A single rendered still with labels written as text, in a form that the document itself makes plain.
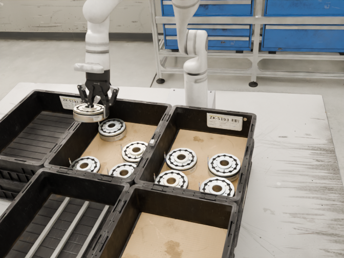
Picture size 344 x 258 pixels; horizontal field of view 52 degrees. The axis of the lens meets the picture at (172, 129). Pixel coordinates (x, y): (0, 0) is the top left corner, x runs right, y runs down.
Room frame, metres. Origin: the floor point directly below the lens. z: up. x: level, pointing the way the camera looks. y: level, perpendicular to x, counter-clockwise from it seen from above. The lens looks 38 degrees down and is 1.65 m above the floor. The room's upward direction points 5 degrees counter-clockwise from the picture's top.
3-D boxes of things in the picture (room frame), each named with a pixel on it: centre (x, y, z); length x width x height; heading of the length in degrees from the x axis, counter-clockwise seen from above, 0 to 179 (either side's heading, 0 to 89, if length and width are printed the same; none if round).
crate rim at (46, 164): (0.94, 0.20, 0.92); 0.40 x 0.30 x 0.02; 160
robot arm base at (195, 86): (1.23, -0.11, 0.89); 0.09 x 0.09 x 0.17; 84
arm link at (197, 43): (1.23, -0.11, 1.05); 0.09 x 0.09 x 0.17; 73
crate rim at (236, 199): (0.84, -0.08, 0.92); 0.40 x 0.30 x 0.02; 160
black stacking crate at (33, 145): (1.05, 0.48, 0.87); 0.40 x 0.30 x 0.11; 160
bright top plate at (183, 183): (0.76, 0.02, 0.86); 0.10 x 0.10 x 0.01
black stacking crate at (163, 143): (0.84, -0.08, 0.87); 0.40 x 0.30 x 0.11; 160
